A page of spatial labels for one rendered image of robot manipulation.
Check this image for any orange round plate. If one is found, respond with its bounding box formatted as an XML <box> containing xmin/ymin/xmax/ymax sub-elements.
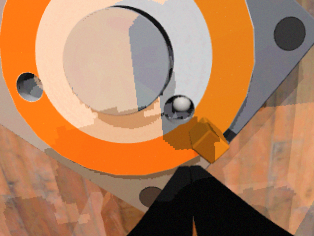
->
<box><xmin>0</xmin><ymin>0</ymin><xmax>255</xmax><ymax>175</ymax></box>

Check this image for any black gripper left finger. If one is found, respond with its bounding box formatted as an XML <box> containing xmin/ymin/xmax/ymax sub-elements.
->
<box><xmin>125</xmin><ymin>166</ymin><xmax>194</xmax><ymax>236</ymax></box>

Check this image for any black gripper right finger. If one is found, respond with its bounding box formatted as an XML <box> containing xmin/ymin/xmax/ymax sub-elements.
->
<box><xmin>189</xmin><ymin>166</ymin><xmax>294</xmax><ymax>236</ymax></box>

